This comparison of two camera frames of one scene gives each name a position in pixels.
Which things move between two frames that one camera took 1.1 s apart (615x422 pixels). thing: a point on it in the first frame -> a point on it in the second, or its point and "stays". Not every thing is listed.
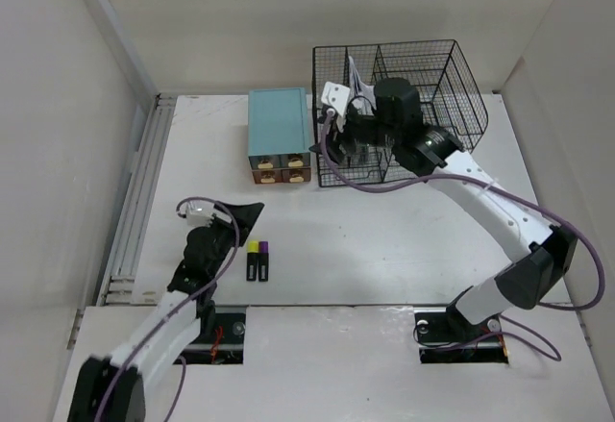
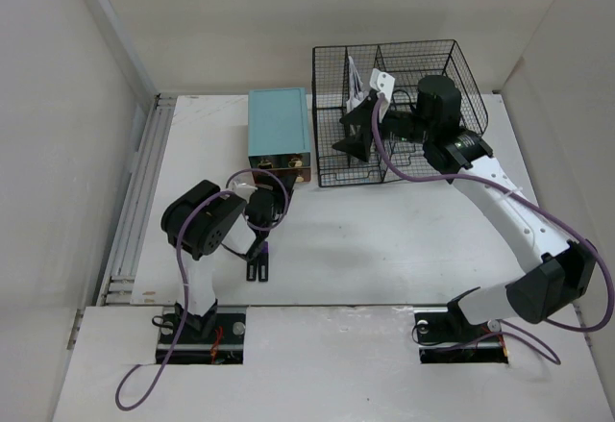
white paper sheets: [357, 87] stays
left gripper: [246, 216] -> [282, 185]
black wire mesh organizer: [411, 108] stays
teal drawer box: [278, 136] stays
